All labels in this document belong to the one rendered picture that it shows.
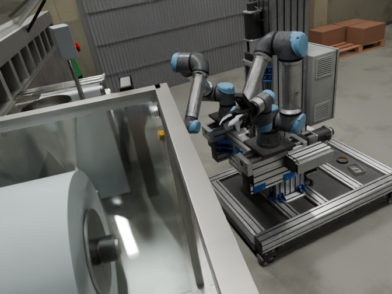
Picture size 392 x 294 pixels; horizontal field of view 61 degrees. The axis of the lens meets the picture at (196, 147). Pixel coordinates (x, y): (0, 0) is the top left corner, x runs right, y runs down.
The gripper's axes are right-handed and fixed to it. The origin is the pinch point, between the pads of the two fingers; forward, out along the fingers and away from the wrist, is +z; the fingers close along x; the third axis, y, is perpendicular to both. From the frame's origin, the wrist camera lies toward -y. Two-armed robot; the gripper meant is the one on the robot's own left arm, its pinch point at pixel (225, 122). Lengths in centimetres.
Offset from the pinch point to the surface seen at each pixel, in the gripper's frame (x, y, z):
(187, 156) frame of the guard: -51, -30, 68
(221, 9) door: 271, -16, -365
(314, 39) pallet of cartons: 179, 75, -491
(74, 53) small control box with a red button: 18, -42, 42
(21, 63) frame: 80, -40, 36
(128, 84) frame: 26.7, -24.1, 20.8
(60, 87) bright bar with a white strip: 50, -29, 37
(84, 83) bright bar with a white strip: 44, -28, 29
